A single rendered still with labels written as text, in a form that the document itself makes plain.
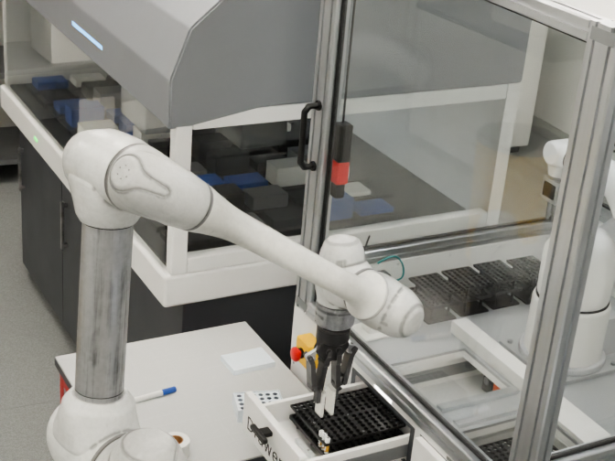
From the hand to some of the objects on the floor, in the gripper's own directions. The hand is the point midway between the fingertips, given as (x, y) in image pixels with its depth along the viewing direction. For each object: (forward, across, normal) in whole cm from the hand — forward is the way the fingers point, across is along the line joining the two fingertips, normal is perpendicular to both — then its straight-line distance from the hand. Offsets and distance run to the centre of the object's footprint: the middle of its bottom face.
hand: (325, 401), depth 264 cm
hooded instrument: (+99, -55, -178) cm, 211 cm away
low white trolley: (+100, +10, -46) cm, 110 cm away
